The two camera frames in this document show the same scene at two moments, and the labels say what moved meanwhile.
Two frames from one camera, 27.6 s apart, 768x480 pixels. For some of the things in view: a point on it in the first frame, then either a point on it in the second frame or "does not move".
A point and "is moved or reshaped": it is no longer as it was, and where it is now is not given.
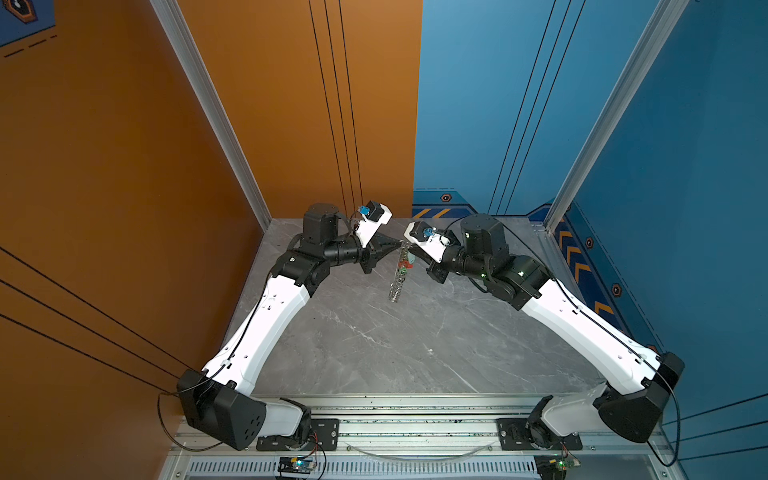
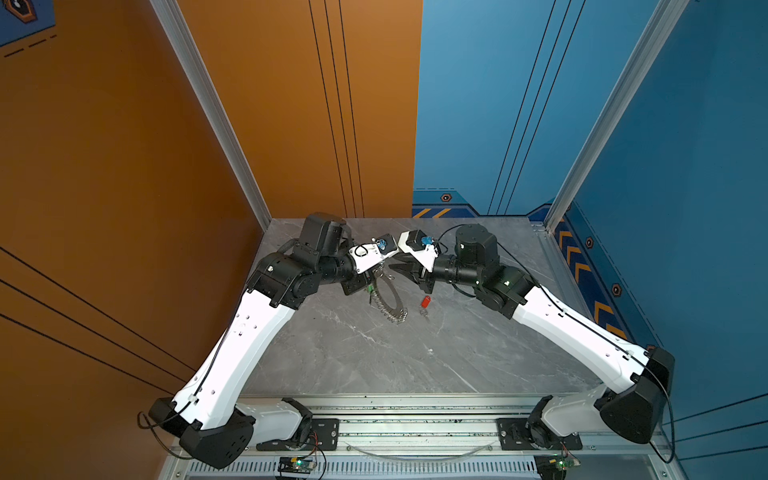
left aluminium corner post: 180,32 does not move
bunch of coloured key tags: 405,263 is moved or reshaped
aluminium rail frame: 428,438 does not move
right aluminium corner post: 662,20 does not move
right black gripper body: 453,262 -> 427,279
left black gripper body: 366,256 -> 354,283
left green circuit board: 301,465 does not move
